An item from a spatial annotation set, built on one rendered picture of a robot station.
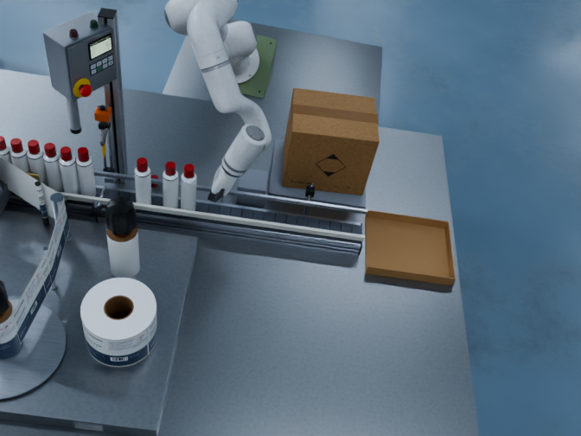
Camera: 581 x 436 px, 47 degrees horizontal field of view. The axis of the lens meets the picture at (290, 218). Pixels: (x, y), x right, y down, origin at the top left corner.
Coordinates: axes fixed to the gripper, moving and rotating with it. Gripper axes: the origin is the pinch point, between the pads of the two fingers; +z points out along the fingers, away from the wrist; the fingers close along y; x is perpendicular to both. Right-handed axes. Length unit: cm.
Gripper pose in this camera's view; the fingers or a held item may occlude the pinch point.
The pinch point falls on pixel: (213, 195)
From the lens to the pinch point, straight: 221.4
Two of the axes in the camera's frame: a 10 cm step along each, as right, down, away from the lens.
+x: 8.8, 3.6, 3.1
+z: -4.7, 5.7, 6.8
